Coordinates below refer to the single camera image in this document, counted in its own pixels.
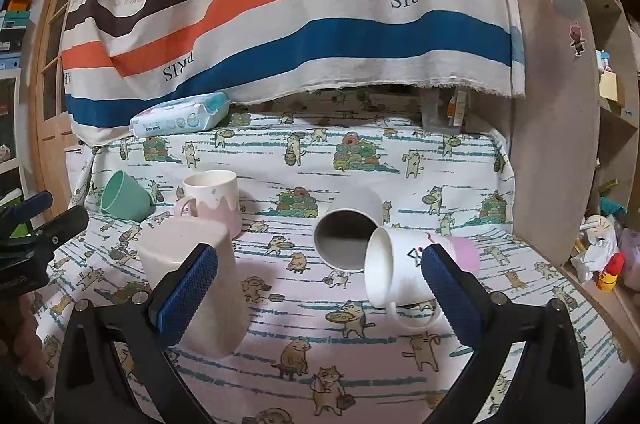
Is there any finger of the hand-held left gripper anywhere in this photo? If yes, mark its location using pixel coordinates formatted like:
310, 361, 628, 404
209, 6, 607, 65
29, 204, 91, 256
0, 190, 54, 226

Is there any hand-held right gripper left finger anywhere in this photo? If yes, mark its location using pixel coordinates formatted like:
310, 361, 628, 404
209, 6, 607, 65
54, 243, 221, 424

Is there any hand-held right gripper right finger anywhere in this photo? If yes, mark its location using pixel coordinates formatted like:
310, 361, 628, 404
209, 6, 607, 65
420, 243, 586, 424

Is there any beige square cup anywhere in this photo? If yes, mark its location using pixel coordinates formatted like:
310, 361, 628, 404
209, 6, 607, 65
137, 220, 251, 359

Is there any green cup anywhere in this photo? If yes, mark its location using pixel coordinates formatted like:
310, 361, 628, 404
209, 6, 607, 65
100, 170, 157, 223

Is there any grey cup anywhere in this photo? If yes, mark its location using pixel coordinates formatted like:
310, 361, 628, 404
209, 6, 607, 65
313, 186, 385, 273

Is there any white mug with black print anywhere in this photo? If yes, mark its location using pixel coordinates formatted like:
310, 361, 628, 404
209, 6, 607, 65
363, 225, 482, 330

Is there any pink and white mug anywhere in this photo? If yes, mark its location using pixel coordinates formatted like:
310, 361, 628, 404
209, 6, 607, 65
173, 170, 242, 239

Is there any crumpled white paper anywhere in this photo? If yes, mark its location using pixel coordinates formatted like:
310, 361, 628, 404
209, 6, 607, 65
570, 214, 622, 283

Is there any wet wipes pack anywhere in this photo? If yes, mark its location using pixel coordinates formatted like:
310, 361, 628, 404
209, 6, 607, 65
129, 93, 232, 137

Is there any red and yellow toy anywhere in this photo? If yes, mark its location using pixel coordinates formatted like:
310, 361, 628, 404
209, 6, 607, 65
595, 251, 627, 293

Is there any cat printed blanket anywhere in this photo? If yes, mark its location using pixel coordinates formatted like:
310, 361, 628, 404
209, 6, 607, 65
30, 89, 632, 424

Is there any grey box with labels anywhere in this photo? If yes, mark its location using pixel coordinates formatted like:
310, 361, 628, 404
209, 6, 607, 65
420, 86, 474, 136

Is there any storage shelf with boxes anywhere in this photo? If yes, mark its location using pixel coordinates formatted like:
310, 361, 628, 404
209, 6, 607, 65
0, 0, 41, 205

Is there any wooden shelf unit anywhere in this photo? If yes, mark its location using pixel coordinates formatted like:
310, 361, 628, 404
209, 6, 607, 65
492, 0, 640, 355

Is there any yellow cardboard box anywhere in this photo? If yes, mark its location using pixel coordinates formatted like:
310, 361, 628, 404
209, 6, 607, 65
599, 69, 627, 106

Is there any cartoon sticker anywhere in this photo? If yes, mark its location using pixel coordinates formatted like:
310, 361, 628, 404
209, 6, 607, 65
567, 21, 589, 58

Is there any striped cloth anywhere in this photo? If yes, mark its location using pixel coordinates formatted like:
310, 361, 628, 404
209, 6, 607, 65
60, 0, 527, 140

